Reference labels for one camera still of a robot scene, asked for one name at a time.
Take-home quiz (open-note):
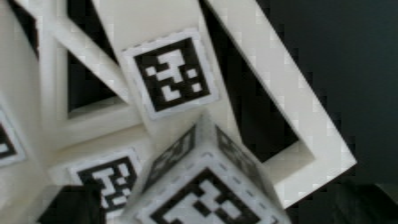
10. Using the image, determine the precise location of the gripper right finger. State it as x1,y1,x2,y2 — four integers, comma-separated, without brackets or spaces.
285,181,398,224

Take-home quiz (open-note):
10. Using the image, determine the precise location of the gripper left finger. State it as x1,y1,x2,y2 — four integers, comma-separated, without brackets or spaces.
37,184,106,224

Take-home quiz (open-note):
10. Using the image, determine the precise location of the white chair leg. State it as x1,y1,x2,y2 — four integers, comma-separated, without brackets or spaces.
118,115,291,224

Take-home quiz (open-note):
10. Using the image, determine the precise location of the white chair back frame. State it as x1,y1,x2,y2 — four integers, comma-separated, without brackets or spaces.
0,0,355,224

